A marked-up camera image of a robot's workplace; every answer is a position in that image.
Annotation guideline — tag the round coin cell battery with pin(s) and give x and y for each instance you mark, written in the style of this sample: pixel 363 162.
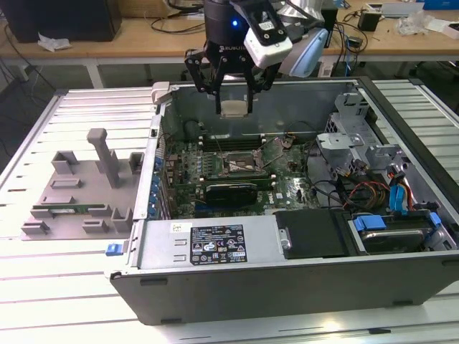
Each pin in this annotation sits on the round coin cell battery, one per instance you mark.
pixel 287 144

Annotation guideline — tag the silver CPU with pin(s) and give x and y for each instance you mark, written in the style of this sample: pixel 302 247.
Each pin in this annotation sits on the silver CPU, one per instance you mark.
pixel 234 109

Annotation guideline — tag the grey case latch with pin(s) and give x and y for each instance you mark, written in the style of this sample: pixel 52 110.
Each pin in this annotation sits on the grey case latch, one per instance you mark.
pixel 161 91

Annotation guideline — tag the green RAM stick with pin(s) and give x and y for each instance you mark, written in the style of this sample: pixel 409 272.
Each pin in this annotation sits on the green RAM stick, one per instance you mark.
pixel 71 209

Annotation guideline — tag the thin metal locking lever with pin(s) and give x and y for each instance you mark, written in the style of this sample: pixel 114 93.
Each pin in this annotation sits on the thin metal locking lever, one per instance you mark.
pixel 217 142

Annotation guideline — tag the crumpled white paper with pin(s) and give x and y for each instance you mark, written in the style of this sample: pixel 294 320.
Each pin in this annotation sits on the crumpled white paper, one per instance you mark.
pixel 54 42

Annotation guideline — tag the CPU socket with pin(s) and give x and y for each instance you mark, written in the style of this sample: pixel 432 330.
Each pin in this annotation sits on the CPU socket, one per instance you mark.
pixel 233 161

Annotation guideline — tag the hard disk in blue carrier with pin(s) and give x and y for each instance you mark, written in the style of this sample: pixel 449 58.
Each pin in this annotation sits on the hard disk in blue carrier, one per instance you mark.
pixel 391 238

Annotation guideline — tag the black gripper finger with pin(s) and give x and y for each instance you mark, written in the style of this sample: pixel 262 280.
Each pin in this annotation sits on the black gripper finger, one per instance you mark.
pixel 196 71
pixel 263 80

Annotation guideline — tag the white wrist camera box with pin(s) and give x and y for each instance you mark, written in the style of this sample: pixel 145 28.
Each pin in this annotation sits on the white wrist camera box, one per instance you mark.
pixel 269 53

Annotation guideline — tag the silver power supply with label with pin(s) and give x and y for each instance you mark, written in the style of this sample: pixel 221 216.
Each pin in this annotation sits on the silver power supply with label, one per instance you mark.
pixel 161 243

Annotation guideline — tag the blue plastic case clip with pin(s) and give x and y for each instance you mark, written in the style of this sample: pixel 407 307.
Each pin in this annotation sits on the blue plastic case clip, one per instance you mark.
pixel 114 249

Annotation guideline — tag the grey parts rack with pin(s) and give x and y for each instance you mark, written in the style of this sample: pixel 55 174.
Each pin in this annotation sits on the grey parts rack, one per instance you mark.
pixel 86 193

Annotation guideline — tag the wooden desk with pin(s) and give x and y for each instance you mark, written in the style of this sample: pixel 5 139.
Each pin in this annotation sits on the wooden desk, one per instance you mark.
pixel 143 46

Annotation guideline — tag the black computer tower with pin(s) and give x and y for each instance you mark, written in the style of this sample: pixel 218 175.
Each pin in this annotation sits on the black computer tower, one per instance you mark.
pixel 64 18

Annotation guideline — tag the blue cardboard box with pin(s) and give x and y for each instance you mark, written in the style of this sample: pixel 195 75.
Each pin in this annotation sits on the blue cardboard box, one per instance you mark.
pixel 441 4

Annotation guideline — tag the blue expansion card clip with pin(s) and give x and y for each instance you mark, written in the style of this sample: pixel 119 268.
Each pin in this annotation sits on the blue expansion card clip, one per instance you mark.
pixel 157 175
pixel 159 163
pixel 154 199
pixel 153 212
pixel 155 187

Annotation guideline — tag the black graphics card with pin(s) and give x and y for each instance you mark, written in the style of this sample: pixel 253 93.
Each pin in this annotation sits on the black graphics card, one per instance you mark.
pixel 231 195

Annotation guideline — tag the black and silver PC case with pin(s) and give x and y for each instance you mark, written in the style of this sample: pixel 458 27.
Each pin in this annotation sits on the black and silver PC case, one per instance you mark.
pixel 251 297

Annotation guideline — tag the black power adapter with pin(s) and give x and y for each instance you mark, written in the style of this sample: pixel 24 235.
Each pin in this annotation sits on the black power adapter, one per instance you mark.
pixel 368 20

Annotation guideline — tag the green motherboard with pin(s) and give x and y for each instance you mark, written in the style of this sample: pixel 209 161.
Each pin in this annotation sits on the green motherboard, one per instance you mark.
pixel 297 186

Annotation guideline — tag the black plastic shroud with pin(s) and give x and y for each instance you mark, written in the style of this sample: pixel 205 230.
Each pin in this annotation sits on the black plastic shroud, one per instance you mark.
pixel 312 233

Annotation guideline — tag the silver metal drive cage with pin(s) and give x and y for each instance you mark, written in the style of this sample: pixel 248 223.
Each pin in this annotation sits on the silver metal drive cage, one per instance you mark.
pixel 340 141

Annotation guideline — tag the clear plastic bag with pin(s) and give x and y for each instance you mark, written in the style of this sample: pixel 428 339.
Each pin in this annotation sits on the clear plastic bag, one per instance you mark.
pixel 412 23

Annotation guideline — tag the black RAM slot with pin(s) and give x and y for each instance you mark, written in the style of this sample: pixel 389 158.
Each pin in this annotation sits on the black RAM slot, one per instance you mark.
pixel 236 145
pixel 265 181
pixel 236 175
pixel 236 137

